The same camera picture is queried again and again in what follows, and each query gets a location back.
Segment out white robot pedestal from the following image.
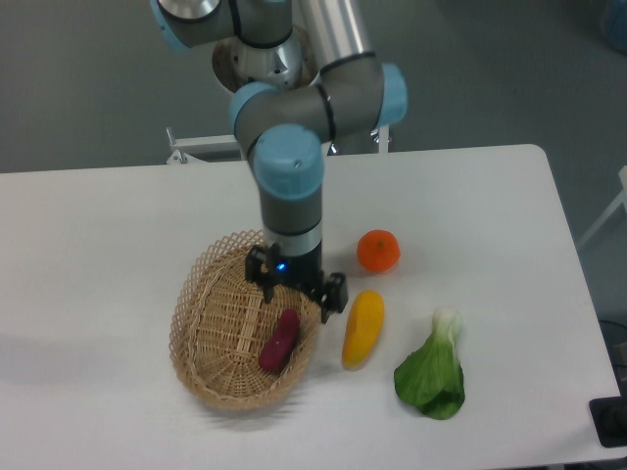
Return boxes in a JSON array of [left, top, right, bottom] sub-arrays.
[[165, 28, 393, 165]]

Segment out purple sweet potato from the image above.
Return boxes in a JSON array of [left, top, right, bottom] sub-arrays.
[[259, 308, 300, 372]]

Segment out woven wicker basket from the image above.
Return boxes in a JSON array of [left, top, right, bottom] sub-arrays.
[[169, 230, 320, 411]]

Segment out white frame at right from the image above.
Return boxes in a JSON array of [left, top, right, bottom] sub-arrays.
[[575, 166, 626, 252]]

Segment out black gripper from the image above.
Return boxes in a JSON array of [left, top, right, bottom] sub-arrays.
[[245, 240, 349, 323]]

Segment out green bok choy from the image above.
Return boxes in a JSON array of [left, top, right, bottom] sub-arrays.
[[394, 306, 465, 420]]

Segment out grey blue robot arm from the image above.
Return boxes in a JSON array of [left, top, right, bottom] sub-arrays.
[[151, 1, 408, 316]]

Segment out yellow mango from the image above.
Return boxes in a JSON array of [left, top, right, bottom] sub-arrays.
[[342, 290, 385, 369]]

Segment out black box at table edge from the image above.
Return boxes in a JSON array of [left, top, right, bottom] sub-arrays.
[[589, 397, 626, 448]]

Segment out orange tangerine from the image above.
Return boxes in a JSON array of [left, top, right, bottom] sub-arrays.
[[357, 229, 401, 273]]

